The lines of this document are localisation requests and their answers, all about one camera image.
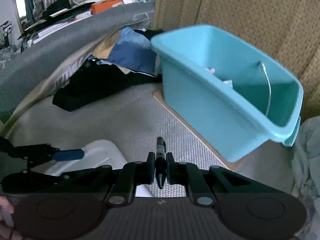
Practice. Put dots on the black cloth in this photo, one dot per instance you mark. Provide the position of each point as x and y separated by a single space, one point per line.
94 81

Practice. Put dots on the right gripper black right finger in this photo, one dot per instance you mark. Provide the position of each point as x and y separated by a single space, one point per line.
208 187

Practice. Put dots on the teal plastic storage bin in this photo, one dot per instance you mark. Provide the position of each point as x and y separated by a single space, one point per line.
231 93

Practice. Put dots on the blue cloth pile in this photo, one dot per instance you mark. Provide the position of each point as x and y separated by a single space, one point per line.
130 50

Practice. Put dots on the white plastic lid tray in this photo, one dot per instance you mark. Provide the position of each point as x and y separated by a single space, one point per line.
97 153

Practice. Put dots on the person's right hand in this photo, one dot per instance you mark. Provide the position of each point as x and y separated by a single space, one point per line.
7 226

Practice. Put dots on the woven rattan headboard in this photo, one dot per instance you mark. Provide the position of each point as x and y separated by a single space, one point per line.
286 30

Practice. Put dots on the grey mattress edge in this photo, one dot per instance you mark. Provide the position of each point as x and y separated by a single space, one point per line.
24 72

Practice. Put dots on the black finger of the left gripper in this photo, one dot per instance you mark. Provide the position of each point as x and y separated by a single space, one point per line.
50 182
39 154

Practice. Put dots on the black marker pen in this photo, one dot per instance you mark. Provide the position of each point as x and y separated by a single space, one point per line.
160 163

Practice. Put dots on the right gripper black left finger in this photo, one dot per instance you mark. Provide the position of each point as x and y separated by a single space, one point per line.
112 186

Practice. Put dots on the blue leaf print quilt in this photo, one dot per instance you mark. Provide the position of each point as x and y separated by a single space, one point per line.
305 168

